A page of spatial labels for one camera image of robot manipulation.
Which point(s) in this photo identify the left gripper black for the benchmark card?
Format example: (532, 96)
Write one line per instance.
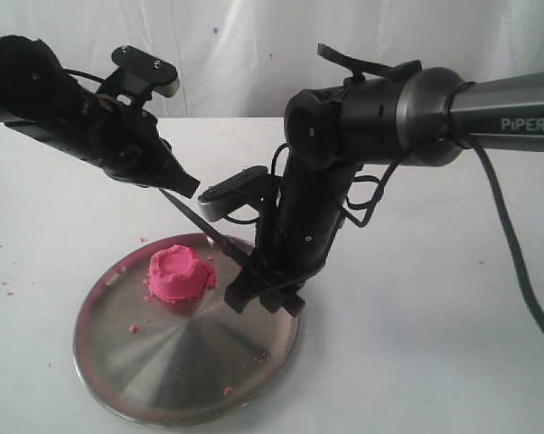
(125, 144)

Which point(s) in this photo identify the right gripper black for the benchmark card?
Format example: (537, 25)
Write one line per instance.
(299, 214)

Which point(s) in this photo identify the black knife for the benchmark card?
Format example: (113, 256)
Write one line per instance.
(228, 245)

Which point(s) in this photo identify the pink play dough lump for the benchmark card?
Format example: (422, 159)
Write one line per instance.
(178, 274)

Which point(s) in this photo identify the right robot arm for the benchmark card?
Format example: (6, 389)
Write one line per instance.
(426, 119)

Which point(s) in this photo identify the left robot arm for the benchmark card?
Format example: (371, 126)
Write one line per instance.
(36, 93)

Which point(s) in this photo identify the round steel plate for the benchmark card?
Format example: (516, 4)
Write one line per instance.
(188, 363)

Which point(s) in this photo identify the white backdrop sheet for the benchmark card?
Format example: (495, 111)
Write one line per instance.
(248, 58)

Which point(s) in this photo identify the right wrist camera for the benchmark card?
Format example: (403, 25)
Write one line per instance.
(233, 192)

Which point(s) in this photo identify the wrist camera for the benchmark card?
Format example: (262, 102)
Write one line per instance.
(233, 192)
(138, 70)

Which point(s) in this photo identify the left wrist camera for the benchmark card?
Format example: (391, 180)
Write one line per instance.
(138, 70)

